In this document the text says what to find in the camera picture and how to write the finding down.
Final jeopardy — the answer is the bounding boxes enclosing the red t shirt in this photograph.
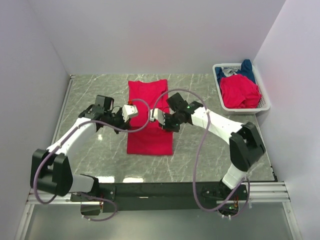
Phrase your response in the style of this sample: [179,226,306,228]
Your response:
[126,79,173,156]
[219,74,262,109]

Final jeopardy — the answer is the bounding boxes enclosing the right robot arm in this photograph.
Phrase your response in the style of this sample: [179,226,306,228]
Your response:
[150,93,266,200]

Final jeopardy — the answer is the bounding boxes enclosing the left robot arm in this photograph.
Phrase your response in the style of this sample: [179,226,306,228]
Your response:
[30,95,138,201]

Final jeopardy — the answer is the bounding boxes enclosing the red t shirt in basket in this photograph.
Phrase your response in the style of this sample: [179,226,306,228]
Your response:
[219,74,262,109]

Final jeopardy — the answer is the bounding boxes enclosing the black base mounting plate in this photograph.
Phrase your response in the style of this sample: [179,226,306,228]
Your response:
[69,181,249,213]

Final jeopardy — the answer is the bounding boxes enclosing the blue t shirt in basket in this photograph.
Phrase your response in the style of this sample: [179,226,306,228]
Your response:
[213,59,256,85]

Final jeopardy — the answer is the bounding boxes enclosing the white plastic laundry basket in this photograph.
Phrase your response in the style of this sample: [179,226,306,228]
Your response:
[212,63,271,115]

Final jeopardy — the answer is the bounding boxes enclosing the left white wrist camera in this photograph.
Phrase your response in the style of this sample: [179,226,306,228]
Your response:
[121,104,139,123]

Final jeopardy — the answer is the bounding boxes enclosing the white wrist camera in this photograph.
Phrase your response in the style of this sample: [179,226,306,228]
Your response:
[149,108,166,126]
[121,104,139,123]

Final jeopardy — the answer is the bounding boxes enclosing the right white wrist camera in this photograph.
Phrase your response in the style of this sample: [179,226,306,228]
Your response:
[149,108,166,126]

